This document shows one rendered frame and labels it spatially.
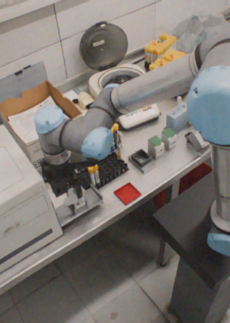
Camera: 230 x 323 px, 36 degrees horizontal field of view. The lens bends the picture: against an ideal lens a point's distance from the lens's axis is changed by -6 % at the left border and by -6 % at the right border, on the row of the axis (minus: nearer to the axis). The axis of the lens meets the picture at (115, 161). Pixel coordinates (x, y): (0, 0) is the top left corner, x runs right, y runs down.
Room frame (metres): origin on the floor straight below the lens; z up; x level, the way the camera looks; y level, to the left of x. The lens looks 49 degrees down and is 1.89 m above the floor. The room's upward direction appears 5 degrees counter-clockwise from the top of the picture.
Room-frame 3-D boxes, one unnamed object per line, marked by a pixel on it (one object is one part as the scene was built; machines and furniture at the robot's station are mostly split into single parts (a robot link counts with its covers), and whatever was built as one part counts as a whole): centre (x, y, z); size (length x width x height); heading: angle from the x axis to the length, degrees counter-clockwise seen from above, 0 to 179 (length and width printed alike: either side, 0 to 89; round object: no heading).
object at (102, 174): (0.83, 0.05, 0.93); 0.17 x 0.09 x 0.11; 123
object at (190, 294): (0.56, -0.35, 0.44); 0.20 x 0.20 x 0.87; 32
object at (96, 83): (1.19, -0.06, 0.94); 0.30 x 0.24 x 0.12; 23
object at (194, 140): (0.93, -0.32, 0.92); 0.13 x 0.07 x 0.08; 32
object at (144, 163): (0.86, -0.09, 0.89); 0.09 x 0.05 x 0.04; 34
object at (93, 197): (0.66, 0.15, 0.92); 0.21 x 0.07 x 0.05; 122
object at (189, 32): (1.61, -0.42, 0.97); 0.26 x 0.17 x 0.19; 138
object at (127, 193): (0.73, -0.03, 0.88); 0.07 x 0.07 x 0.01; 32
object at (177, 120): (1.02, -0.26, 0.92); 0.10 x 0.07 x 0.10; 129
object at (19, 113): (1.05, 0.28, 0.95); 0.29 x 0.25 x 0.15; 32
